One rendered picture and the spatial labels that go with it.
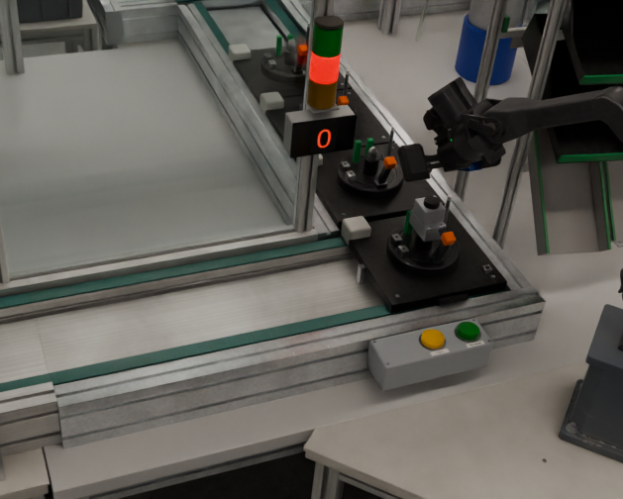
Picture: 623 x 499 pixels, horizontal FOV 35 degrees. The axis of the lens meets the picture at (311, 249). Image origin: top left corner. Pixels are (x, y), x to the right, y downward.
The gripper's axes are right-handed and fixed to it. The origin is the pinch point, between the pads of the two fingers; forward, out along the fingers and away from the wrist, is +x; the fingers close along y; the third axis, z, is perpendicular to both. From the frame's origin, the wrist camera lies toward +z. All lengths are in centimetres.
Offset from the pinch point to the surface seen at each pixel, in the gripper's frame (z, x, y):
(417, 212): -6.7, 8.2, 2.3
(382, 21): 62, 91, -43
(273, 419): -37, 9, 38
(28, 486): -38, 8, 79
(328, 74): 17.2, -6.0, 19.1
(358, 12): 69, 99, -40
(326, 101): 13.7, -2.1, 19.0
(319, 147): 7.6, 4.7, 19.5
